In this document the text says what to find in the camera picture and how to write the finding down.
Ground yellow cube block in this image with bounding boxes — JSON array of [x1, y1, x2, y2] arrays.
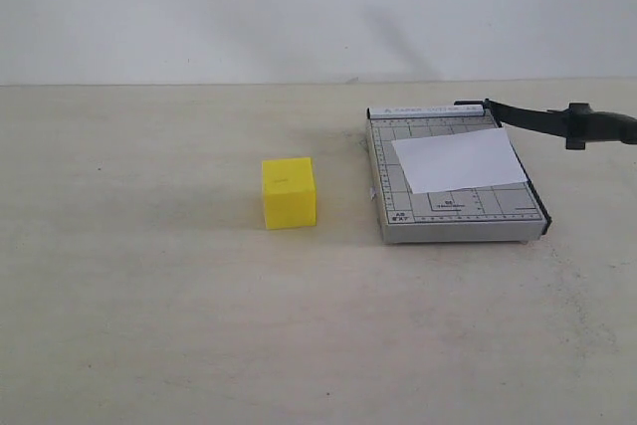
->
[[262, 157, 317, 230]]

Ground white paper sheet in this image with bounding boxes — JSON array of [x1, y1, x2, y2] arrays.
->
[[392, 127, 527, 194]]

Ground black cutter blade arm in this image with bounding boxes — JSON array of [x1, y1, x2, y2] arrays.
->
[[454, 99, 636, 150]]

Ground grey paper cutter base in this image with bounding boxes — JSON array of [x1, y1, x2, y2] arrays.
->
[[366, 102, 551, 244]]

